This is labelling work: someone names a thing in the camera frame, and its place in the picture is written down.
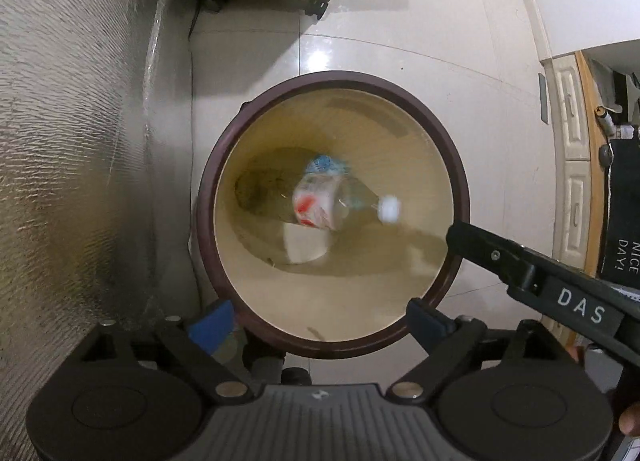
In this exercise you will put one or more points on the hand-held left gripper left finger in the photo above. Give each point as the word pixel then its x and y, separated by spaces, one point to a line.
pixel 216 322

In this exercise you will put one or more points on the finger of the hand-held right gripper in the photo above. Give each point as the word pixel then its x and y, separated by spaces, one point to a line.
pixel 482 247

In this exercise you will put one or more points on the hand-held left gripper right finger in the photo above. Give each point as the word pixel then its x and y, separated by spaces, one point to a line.
pixel 424 317

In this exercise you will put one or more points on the brown rimmed round waste bin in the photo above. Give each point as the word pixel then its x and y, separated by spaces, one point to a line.
pixel 350 301

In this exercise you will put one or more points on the clear plastic bottle red label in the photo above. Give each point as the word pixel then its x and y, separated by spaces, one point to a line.
pixel 325 201

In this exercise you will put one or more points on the person's right hand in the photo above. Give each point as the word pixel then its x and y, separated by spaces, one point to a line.
pixel 630 422

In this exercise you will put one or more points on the black printed bag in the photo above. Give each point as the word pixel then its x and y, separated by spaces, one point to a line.
pixel 622 201

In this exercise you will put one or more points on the white paper piece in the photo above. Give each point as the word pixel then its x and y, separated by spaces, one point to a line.
pixel 306 245

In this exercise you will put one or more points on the cream panelled cabinet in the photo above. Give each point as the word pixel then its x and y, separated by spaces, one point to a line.
pixel 570 141

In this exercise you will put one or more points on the blue crumpled wrapper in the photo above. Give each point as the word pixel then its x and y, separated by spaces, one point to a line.
pixel 326 164

